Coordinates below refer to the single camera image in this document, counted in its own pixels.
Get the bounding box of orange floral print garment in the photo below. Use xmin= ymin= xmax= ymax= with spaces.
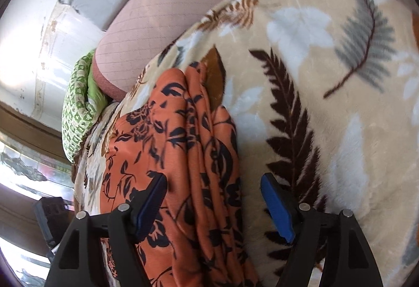
xmin=100 ymin=62 xmax=262 ymax=287

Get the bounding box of wooden window frame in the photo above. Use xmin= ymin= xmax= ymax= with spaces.
xmin=0 ymin=100 xmax=76 ymax=284

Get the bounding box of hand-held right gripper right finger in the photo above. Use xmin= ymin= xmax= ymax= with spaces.
xmin=260 ymin=172 xmax=383 ymax=287

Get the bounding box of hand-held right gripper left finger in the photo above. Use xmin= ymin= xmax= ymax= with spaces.
xmin=47 ymin=172 xmax=168 ymax=287

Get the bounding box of pink quilted bolster pillow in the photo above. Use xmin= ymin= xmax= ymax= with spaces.
xmin=92 ymin=0 xmax=297 ymax=101

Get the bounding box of green patterned pillow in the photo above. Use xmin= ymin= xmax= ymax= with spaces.
xmin=62 ymin=48 xmax=107 ymax=163

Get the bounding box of beige leaf print blanket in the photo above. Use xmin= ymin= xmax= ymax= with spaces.
xmin=73 ymin=0 xmax=419 ymax=287

